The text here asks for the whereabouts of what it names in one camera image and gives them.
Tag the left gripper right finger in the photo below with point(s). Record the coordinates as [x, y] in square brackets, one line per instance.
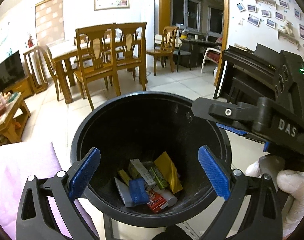
[262, 220]

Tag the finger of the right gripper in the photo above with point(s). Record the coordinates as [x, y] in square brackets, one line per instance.
[246, 135]
[241, 116]

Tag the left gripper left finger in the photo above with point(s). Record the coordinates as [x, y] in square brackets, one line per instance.
[67, 194]

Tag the yellow snack wrapper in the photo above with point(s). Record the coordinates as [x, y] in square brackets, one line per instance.
[169, 172]

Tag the red cartoon milk carton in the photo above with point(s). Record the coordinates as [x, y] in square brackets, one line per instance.
[156, 203]

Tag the green Doublemint gum tin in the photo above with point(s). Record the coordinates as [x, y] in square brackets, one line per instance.
[158, 177]

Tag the blue plastic wrapper strip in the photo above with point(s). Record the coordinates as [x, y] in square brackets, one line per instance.
[137, 191]

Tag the white paper cup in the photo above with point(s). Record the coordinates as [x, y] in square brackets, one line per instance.
[167, 195]

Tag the silver courier mailer bag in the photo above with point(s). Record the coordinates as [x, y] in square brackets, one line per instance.
[124, 193]

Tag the red cartoon snack box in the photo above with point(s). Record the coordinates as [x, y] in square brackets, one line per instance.
[125, 177]

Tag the beige paper food bag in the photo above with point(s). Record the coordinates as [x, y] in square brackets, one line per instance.
[138, 170]

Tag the blue green drink carton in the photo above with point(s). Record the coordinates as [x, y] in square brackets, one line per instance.
[149, 184]

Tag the black trash bin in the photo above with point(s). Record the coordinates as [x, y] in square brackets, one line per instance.
[142, 126]

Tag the right hand white glove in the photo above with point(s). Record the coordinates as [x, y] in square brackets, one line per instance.
[288, 181]

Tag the wooden coffee table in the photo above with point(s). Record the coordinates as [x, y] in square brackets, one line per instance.
[14, 120]

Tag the wooden TV cabinet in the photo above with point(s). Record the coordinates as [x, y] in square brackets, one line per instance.
[23, 86]

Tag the far side wooden chair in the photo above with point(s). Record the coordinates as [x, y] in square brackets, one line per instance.
[50, 70]

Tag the wooden dining chair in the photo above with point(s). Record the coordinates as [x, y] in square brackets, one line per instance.
[133, 47]
[96, 52]

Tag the black flat television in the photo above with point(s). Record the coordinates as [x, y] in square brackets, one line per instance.
[11, 71]

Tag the tall wooden plant stand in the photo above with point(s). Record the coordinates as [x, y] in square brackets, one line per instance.
[35, 69]

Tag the wooden dining table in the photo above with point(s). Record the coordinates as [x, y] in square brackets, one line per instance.
[61, 55]

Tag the near wooden dining chair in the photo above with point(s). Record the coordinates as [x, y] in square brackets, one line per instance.
[96, 52]

